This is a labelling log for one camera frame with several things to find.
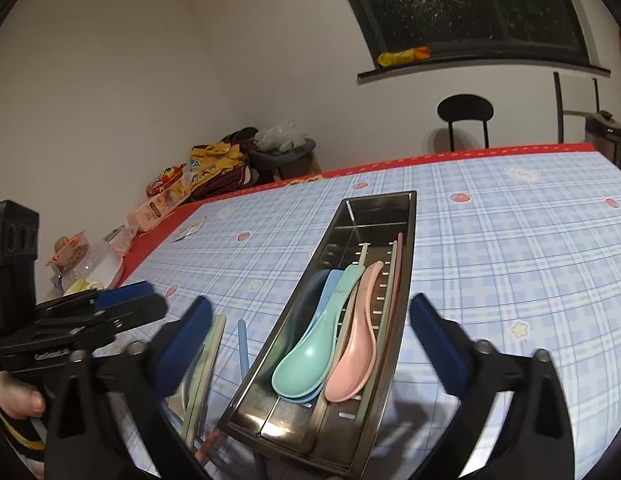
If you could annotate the white plastic bowl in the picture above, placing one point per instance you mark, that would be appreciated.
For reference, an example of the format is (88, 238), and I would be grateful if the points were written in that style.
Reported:
(108, 267)

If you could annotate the pink spoon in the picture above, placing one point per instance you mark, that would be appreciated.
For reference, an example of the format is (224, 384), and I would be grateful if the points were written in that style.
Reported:
(350, 365)

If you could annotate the black metal frame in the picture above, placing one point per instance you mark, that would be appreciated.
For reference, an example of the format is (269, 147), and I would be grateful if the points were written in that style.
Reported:
(557, 105)

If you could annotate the black window sill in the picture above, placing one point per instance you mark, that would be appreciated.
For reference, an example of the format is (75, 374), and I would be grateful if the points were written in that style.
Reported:
(490, 65)

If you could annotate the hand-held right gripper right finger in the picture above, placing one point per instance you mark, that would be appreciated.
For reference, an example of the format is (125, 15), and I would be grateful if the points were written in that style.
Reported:
(438, 345)

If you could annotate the dark rice cooker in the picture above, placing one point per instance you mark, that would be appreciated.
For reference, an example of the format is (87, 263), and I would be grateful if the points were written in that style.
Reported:
(605, 140)

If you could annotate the grey round stool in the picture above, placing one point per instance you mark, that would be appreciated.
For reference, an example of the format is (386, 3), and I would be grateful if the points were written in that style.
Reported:
(285, 157)

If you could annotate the mint green spoon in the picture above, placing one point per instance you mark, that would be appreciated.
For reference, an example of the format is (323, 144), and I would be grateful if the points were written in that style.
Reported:
(300, 365)

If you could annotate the yellow snack packet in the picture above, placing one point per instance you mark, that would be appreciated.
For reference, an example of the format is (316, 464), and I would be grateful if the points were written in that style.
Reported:
(403, 56)

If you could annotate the yellow plastic item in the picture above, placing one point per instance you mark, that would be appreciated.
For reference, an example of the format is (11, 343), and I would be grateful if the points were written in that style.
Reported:
(80, 286)

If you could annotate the red snack bag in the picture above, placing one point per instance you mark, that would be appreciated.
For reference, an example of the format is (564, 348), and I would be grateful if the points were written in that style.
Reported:
(163, 180)

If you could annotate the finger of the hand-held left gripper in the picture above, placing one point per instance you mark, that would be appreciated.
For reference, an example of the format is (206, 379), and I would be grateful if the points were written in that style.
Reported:
(125, 291)
(140, 310)

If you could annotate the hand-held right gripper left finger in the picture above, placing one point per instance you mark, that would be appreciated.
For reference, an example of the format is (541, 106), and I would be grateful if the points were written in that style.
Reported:
(185, 345)

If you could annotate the clear plastic bag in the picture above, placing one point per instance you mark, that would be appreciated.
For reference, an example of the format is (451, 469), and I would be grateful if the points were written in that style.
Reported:
(278, 135)

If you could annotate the light blue spoon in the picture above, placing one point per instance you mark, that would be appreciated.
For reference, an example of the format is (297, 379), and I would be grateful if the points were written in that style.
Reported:
(329, 290)

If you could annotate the yellow and maroon bag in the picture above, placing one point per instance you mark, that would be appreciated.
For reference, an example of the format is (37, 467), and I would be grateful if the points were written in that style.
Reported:
(215, 170)

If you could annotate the clear plastic cup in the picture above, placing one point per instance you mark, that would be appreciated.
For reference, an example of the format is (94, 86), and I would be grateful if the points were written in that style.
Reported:
(121, 240)

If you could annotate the small white wrapper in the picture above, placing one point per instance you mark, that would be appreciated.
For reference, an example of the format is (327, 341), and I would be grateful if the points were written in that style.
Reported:
(190, 229)

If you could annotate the person's left hand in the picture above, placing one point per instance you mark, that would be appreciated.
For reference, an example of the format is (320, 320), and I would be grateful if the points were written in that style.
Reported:
(15, 395)

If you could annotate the perforated metal cutlery tray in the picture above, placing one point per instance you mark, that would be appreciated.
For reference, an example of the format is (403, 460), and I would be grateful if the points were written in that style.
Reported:
(375, 210)

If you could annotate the dark sliding window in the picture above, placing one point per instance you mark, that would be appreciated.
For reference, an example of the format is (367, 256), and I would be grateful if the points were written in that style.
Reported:
(440, 0)

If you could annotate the black round-back chair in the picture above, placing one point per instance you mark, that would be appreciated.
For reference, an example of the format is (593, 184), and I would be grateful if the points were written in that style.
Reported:
(465, 107)

